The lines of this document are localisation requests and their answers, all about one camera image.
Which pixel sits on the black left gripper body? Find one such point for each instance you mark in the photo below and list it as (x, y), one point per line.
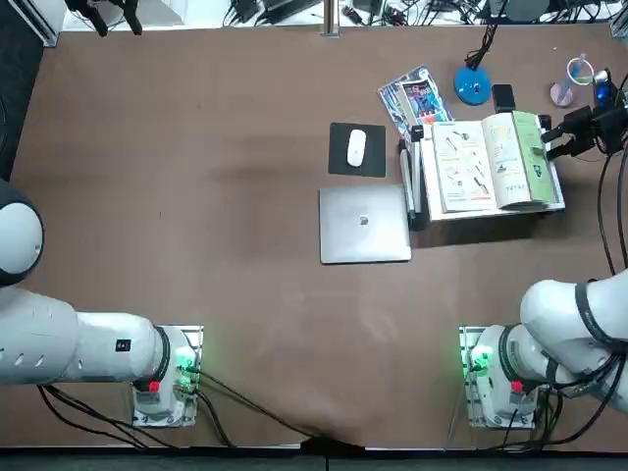
(108, 3)

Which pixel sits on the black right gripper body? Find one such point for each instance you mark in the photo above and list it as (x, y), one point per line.
(608, 130)

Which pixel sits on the blue desk lamp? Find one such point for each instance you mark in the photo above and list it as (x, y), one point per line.
(471, 86)

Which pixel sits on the green-covered illustrated book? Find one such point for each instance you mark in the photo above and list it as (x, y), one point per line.
(461, 162)

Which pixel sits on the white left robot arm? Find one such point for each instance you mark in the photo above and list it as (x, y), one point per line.
(98, 343)

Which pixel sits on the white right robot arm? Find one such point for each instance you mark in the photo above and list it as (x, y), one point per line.
(554, 304)

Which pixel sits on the white folding book stand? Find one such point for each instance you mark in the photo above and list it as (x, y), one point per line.
(553, 191)

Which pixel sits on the pink mesh pen cup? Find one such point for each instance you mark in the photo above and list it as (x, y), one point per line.
(561, 95)

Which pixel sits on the green marker pen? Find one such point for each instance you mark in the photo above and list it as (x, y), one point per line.
(583, 76)

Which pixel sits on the black folding phone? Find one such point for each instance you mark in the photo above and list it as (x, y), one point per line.
(503, 95)

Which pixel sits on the blue marker pen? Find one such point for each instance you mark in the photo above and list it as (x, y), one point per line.
(582, 59)

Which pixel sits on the comic magazine in plastic sleeve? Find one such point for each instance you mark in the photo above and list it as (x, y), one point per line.
(417, 98)

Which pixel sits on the white computer mouse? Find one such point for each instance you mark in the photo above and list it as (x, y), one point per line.
(355, 147)

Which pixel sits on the grey closed laptop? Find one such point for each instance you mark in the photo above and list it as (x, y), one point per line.
(363, 230)

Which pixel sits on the black mouse pad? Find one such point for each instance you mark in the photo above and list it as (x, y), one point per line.
(338, 162)

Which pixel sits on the aluminium profile rail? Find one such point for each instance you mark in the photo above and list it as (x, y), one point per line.
(41, 24)

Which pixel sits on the upright metal post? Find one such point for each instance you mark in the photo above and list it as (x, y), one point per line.
(330, 19)

